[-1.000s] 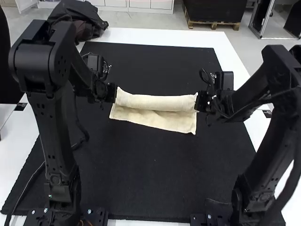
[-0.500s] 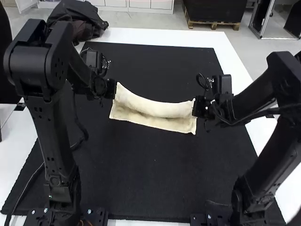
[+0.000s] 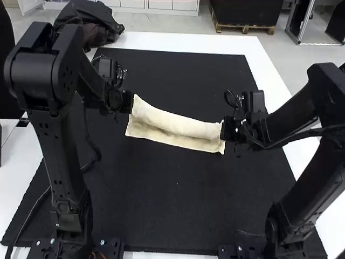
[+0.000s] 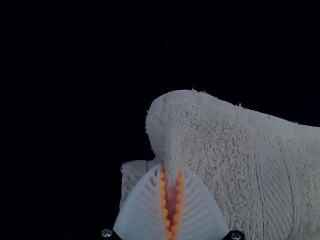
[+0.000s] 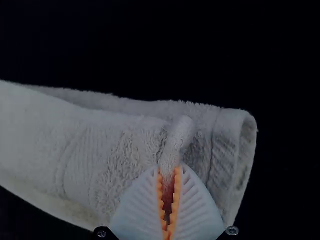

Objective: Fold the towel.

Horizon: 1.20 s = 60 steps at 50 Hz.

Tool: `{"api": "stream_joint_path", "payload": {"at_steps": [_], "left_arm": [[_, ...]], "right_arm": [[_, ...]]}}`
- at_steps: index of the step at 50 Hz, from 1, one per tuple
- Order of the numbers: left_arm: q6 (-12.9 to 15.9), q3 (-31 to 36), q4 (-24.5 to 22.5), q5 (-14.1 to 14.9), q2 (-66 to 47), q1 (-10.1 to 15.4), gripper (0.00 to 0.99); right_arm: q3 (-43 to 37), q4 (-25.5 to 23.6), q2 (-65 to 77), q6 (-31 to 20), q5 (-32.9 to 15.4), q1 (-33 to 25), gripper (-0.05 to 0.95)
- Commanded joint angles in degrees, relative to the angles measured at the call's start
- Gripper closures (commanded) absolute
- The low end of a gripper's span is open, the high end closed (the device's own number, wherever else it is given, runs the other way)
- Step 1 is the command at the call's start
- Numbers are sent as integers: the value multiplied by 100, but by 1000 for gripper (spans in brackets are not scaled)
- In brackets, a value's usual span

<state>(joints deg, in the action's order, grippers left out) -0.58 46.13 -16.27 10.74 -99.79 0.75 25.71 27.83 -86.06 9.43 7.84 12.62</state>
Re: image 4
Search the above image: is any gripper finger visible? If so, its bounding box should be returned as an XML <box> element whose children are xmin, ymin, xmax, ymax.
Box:
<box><xmin>171</xmin><ymin>167</ymin><xmax>245</xmax><ymax>240</ymax></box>
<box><xmin>100</xmin><ymin>163</ymin><xmax>173</xmax><ymax>240</ymax></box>

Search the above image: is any pale towel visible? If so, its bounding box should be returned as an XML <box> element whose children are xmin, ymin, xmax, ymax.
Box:
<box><xmin>120</xmin><ymin>88</ymin><xmax>320</xmax><ymax>240</ymax></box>

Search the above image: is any black mat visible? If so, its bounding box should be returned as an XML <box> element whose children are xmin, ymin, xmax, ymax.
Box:
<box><xmin>0</xmin><ymin>0</ymin><xmax>320</xmax><ymax>240</ymax></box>

